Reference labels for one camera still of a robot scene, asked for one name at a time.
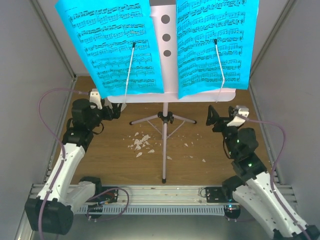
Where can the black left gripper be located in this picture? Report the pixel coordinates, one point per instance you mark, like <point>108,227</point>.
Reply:
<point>116,112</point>

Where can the cyan sheet music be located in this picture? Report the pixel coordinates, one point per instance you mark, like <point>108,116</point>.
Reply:
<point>116,41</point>
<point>215,42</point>

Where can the white slotted cable duct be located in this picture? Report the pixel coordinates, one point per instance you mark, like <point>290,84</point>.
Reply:
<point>199,210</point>

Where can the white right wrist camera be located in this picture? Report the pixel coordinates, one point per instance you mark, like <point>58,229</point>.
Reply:
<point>240,115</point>

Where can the white paper scrap pile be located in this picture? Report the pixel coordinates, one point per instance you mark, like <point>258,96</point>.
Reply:
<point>184,142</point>

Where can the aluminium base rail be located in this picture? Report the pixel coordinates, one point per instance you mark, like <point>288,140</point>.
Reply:
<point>170,195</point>

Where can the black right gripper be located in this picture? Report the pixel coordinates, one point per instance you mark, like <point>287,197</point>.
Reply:
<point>221,121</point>

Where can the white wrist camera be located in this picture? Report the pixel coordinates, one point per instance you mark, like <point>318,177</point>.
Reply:
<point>94,97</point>
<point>240,115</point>

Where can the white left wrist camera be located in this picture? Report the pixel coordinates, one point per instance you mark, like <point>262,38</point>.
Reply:
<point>94,97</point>

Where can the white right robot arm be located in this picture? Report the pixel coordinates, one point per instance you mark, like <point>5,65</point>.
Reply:
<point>253,186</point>

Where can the white tripod music stand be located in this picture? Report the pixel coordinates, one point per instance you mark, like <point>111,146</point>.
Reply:
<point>164,19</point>

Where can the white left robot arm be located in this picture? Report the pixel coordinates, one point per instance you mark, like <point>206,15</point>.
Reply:
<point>53,209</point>

